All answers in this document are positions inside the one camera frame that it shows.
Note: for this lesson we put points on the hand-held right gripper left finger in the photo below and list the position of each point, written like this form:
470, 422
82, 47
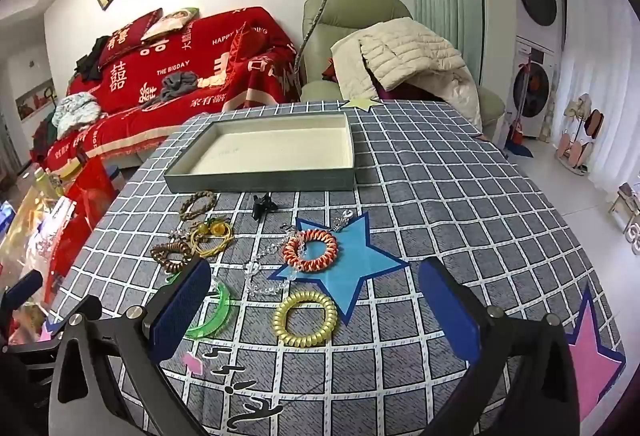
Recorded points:
180, 303

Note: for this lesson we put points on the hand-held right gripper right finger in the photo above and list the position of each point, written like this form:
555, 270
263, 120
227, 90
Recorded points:
450, 311

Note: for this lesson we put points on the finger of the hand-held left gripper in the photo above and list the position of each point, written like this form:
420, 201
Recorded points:
22, 290

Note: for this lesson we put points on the grey shallow tray box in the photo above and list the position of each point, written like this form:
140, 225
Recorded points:
280, 146

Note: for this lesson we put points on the small pink sticker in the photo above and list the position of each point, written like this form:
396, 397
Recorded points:
194, 362

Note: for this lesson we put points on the black squiggle sticker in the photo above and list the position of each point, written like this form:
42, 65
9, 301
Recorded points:
217, 353

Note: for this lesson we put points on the blue star sticker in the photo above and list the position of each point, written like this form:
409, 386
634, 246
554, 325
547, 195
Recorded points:
350, 261

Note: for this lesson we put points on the grey checked tablecloth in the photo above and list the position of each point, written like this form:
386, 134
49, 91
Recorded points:
450, 196

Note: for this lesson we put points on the red bag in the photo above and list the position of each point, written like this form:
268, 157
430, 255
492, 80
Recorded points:
92, 191

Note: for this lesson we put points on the black hair claw clip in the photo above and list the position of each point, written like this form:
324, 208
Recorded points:
261, 206

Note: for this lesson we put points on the pink star sticker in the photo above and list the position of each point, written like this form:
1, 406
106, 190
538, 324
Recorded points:
592, 361

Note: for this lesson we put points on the white patterned cloth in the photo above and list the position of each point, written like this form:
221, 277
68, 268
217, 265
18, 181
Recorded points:
75, 114

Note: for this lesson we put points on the red broom set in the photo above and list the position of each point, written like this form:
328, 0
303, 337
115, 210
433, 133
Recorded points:
517, 134

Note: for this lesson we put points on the shoe rack with slippers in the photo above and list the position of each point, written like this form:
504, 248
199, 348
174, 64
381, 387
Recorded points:
575, 151

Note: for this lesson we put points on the small wooden stool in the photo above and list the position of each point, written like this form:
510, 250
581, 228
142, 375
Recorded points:
625, 201

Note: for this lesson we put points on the grey garment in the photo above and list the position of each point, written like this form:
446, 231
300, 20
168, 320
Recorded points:
177, 84

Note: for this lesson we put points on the yellow star sticker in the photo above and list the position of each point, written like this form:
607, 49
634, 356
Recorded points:
361, 104

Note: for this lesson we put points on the white washing machine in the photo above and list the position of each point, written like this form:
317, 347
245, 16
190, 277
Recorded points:
532, 86

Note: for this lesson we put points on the dark clothes pile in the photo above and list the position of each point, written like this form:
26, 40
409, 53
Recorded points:
92, 59

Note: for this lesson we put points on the red printed sofa blanket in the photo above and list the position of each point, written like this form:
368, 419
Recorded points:
200, 61

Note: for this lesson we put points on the red printed pillow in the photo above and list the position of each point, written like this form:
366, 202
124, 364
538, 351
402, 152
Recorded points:
127, 41

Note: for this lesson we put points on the cream down jacket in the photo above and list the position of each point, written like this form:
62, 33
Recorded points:
400, 46

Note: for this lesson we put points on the photo printed pillow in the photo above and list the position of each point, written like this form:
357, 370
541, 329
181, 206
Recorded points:
172, 22

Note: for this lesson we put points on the white sheer curtain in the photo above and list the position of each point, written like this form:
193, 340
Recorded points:
600, 66

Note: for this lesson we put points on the green armchair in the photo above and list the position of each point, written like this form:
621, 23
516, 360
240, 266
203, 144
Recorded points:
350, 11

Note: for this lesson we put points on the gooseneck phone holder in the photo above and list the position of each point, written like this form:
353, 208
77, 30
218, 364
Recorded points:
320, 11

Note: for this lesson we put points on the wall poster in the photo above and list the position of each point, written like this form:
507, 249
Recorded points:
32, 99

